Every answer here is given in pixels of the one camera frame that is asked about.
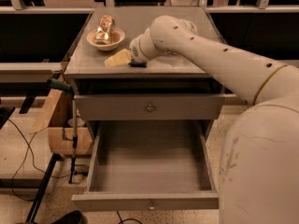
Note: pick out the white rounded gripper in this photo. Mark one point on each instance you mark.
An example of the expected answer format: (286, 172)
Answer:
(135, 50)

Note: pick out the dark blue rxbar wrapper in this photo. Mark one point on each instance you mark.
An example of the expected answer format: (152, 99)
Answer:
(136, 64)

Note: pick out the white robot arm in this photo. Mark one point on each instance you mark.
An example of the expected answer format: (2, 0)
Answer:
(259, 173)

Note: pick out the grey drawer cabinet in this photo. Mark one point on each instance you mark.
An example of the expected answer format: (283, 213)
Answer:
(171, 74)

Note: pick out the closed grey top drawer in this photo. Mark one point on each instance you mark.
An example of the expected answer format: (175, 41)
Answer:
(149, 107)

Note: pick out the open grey middle drawer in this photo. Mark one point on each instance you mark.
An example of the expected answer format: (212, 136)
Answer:
(149, 165)

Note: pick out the crumpled gold snack bag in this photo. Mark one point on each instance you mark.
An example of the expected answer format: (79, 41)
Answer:
(104, 30)

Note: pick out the open cardboard box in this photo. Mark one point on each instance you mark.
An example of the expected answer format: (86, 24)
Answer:
(55, 117)

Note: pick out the black metal stand leg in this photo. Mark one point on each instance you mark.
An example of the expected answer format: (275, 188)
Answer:
(42, 188)

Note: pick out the green handled pole tool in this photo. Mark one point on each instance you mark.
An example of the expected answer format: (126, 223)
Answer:
(61, 86)

